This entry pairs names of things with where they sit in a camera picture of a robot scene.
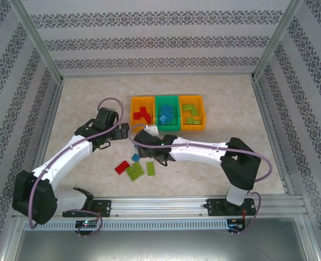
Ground long aluminium mounting rail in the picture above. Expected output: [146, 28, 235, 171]
[12, 197, 309, 220]

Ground slotted grey cable duct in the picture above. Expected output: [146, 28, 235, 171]
[23, 219, 229, 231]

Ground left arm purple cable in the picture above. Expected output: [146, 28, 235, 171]
[29, 97, 131, 229]

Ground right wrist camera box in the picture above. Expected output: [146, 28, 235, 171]
[143, 124, 160, 138]

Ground aluminium frame post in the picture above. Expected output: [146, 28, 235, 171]
[12, 0, 66, 84]
[250, 0, 304, 82]

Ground small controller circuit board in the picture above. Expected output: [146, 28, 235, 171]
[74, 219, 100, 229]
[227, 219, 247, 231]

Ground aluminium side rail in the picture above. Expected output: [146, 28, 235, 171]
[23, 78, 66, 199]
[251, 78, 297, 196]

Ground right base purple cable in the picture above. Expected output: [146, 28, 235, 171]
[241, 191, 263, 234]

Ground grey metal shelf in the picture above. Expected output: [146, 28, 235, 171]
[0, 217, 321, 261]

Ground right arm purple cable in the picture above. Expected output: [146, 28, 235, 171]
[128, 125, 273, 182]

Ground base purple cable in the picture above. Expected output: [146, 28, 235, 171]
[78, 209, 103, 237]
[241, 191, 263, 234]

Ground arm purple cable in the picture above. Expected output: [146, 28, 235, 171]
[128, 125, 273, 182]
[29, 97, 131, 229]

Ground orange plastic bin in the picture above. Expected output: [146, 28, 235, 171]
[130, 95, 157, 131]
[178, 95, 206, 131]

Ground green plastic bin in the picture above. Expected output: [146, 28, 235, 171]
[154, 95, 182, 132]

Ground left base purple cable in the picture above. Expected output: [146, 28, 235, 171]
[78, 209, 103, 237]

